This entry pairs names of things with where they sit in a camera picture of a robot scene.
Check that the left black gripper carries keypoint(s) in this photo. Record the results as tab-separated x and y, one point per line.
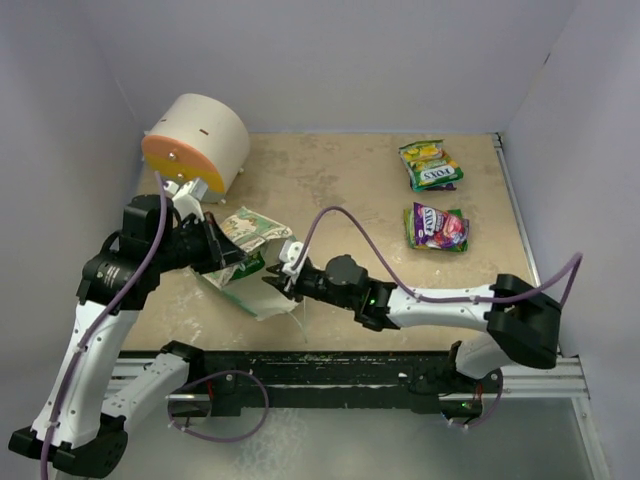
211	245

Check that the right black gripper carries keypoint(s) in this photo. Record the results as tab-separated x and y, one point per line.
293	281

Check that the green floral paper bag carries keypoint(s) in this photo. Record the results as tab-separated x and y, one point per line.
262	239

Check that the purple berry Fox's candy bag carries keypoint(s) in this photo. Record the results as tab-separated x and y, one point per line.
442	230

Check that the green spring tea candy bag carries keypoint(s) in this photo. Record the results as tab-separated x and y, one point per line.
254	263

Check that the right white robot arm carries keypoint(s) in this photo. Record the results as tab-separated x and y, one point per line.
515	324

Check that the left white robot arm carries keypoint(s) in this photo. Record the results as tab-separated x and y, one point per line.
81	430

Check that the white cylinder orange rim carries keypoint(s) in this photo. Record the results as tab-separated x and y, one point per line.
198	137

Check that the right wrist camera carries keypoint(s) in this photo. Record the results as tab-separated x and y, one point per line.
292	256

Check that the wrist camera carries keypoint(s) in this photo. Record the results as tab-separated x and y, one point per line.
292	256
187	192

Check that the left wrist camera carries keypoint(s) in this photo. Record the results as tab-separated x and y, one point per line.
187	192

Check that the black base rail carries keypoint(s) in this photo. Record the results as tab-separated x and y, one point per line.
423	382

